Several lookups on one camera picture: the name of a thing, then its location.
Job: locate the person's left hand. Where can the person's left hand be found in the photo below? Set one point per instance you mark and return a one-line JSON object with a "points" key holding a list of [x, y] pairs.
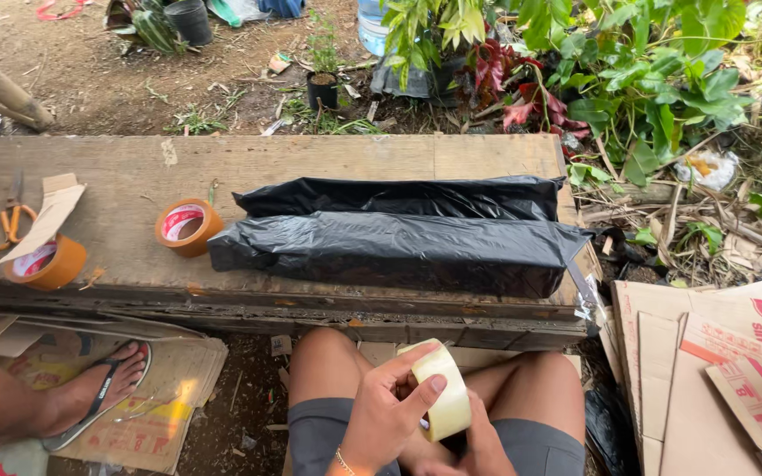
{"points": [[374, 416]]}

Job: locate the person's right hand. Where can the person's right hand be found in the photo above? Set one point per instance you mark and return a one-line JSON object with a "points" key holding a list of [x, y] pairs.
{"points": [[480, 453]]}

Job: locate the person's right fingers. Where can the person's right fingers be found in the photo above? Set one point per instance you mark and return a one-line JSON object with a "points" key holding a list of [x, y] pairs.
{"points": [[473, 406]]}

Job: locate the clear packing tape roll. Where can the clear packing tape roll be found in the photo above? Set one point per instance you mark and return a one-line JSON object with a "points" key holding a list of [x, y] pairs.
{"points": [[450, 396]]}

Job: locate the person's right leg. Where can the person's right leg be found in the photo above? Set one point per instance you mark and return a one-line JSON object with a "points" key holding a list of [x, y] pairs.
{"points": [[533, 387]]}

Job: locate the grey shorts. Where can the grey shorts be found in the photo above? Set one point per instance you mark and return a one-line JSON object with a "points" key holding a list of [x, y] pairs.
{"points": [[540, 449]]}

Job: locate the black plastic sheet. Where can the black plastic sheet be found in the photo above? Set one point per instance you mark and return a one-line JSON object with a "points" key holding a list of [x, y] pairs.
{"points": [[609, 430]]}

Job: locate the person's left leg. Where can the person's left leg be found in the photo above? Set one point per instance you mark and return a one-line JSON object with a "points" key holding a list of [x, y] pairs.
{"points": [[328, 367]]}

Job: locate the black plastic wrapped parcel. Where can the black plastic wrapped parcel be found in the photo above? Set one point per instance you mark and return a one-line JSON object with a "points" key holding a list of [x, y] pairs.
{"points": [[407, 248]]}

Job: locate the heap of flattened cardboard boxes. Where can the heap of flattened cardboard boxes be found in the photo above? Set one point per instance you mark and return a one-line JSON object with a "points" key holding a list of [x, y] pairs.
{"points": [[705, 377]]}

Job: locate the flattened printed cardboard sheets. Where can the flattened printed cardboard sheets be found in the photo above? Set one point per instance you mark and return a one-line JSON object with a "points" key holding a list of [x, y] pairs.
{"points": [[169, 390]]}

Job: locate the red leaf plant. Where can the red leaf plant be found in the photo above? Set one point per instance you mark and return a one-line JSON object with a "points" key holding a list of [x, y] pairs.
{"points": [[513, 82]]}

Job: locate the black planter bag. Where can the black planter bag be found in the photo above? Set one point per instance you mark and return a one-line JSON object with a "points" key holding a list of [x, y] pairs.
{"points": [[414, 80]]}

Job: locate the white plastic litter bag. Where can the white plastic litter bag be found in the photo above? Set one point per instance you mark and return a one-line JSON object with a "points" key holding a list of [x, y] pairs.
{"points": [[708, 170]]}

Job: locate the brown tape roll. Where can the brown tape roll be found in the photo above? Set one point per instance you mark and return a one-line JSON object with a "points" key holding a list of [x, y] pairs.
{"points": [[189, 228], [57, 268]]}

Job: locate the small black plant pot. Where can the small black plant pot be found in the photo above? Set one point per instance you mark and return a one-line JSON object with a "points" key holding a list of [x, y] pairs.
{"points": [[323, 91]]}

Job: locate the black flip flop sandal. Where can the black flip flop sandal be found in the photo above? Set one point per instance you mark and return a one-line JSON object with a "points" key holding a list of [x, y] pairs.
{"points": [[100, 396]]}

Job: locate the large green leafy bush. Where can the large green leafy bush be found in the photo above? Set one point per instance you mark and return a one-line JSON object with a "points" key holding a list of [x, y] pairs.
{"points": [[659, 73]]}

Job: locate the yellow green leafy plant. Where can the yellow green leafy plant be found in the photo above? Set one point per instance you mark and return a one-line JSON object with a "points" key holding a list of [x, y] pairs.
{"points": [[434, 26]]}

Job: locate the blue water bottle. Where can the blue water bottle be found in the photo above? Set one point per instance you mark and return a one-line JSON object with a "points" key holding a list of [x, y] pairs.
{"points": [[371, 30]]}

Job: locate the wooden workbench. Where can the wooden workbench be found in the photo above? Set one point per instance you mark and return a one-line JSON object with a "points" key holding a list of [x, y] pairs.
{"points": [[123, 172]]}

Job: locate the blue cloth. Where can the blue cloth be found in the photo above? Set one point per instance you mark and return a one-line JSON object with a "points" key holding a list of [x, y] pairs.
{"points": [[282, 6]]}

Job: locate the green white plastic bag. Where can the green white plastic bag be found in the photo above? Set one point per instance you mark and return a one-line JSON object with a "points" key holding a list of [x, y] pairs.
{"points": [[235, 11]]}

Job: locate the brown cardboard strip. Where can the brown cardboard strip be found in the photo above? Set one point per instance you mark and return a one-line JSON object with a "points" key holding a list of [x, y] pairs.
{"points": [[47, 218]]}

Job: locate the black plastic bucket pot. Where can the black plastic bucket pot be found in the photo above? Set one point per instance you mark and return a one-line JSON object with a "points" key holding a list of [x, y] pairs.
{"points": [[189, 21]]}

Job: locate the green striped succulent plant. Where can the green striped succulent plant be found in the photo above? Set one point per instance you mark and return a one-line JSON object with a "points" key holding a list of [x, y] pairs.
{"points": [[149, 28]]}

